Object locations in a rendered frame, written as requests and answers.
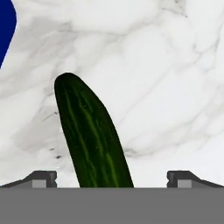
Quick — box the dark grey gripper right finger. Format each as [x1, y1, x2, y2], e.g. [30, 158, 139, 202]
[166, 170, 224, 189]

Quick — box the dark blue bowl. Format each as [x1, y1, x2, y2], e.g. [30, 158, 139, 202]
[0, 0, 18, 69]

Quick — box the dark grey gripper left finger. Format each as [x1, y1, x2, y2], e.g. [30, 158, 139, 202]
[0, 170, 58, 189]

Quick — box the dark green cucumber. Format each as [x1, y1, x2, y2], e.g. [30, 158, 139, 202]
[53, 72, 135, 188]

